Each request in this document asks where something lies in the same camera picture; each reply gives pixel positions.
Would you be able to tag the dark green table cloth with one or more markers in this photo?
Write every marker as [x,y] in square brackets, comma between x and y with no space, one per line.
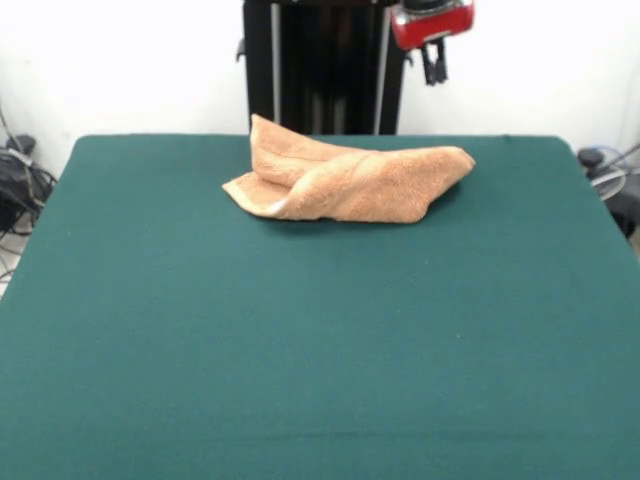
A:
[200,325]

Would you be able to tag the tan terry towel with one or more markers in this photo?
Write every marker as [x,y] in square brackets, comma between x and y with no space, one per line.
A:
[360,185]

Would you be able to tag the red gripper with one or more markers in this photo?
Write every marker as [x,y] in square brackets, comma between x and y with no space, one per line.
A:
[432,25]

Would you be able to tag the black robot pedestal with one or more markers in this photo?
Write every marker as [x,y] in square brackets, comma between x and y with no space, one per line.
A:
[325,75]

